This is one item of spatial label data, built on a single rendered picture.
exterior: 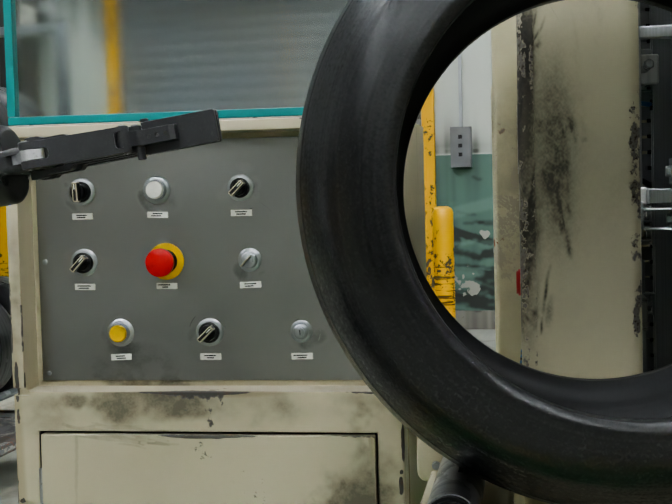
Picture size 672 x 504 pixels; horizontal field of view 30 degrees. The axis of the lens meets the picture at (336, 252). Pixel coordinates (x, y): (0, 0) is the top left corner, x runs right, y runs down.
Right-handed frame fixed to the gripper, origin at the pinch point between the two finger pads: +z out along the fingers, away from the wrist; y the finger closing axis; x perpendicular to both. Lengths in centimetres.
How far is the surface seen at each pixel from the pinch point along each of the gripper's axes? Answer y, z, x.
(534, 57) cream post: 24.5, 33.1, -2.7
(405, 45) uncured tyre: -12.7, 22.6, -2.4
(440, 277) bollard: 835, -48, 77
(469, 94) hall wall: 897, -6, -59
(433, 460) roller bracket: 21.6, 15.2, 38.1
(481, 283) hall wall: 895, -22, 91
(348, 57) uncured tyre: -11.4, 17.8, -2.4
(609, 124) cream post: 24.4, 39.6, 5.7
